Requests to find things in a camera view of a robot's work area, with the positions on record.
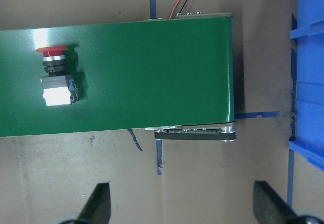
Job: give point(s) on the green conveyor belt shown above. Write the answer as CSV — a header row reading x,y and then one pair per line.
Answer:
x,y
174,77

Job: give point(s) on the brown paper table cover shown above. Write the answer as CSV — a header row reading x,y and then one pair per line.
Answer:
x,y
47,178

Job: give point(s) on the red push button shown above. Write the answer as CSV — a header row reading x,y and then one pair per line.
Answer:
x,y
59,87

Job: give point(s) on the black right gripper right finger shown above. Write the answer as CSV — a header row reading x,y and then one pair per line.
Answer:
x,y
269,207

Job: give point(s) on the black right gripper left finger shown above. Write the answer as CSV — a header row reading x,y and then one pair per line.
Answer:
x,y
97,208

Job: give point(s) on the blue bin right side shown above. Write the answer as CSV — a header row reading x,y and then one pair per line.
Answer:
x,y
309,112

